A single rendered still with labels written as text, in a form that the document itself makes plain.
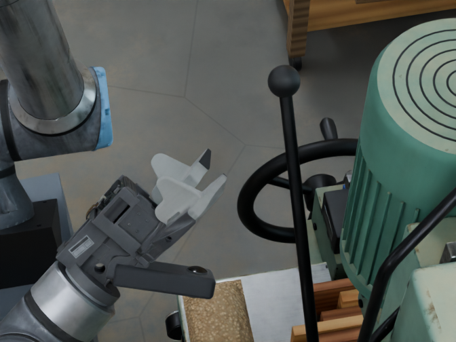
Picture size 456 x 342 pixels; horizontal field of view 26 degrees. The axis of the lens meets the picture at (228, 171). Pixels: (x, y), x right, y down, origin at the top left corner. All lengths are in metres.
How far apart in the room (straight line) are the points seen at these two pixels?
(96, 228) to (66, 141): 0.68
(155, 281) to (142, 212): 0.08
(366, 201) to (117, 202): 0.27
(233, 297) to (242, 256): 1.10
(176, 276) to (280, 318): 0.38
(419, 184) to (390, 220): 0.09
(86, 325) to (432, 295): 0.45
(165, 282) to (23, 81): 0.56
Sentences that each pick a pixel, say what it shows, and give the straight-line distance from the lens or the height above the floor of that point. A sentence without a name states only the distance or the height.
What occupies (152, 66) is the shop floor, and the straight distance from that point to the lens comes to 2.91.
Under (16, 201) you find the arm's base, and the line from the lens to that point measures 1.82.
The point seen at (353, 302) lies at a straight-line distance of 1.41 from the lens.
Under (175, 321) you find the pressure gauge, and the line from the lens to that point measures 1.69.
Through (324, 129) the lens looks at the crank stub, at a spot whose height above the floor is 0.93.
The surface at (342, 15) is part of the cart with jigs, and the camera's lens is 2.81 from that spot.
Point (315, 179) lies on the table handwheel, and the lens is 1.65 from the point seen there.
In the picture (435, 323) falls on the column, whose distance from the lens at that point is 0.78.
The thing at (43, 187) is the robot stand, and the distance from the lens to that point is 2.02.
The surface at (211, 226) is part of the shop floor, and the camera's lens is 2.58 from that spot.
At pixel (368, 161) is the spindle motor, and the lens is 0.96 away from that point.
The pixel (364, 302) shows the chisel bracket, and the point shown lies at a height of 1.03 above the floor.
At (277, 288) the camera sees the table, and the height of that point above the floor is 0.90.
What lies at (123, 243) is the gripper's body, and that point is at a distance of 1.08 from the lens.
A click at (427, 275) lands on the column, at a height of 1.52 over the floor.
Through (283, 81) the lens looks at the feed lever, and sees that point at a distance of 1.03.
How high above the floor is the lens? 2.20
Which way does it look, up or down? 55 degrees down
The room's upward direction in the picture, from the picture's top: straight up
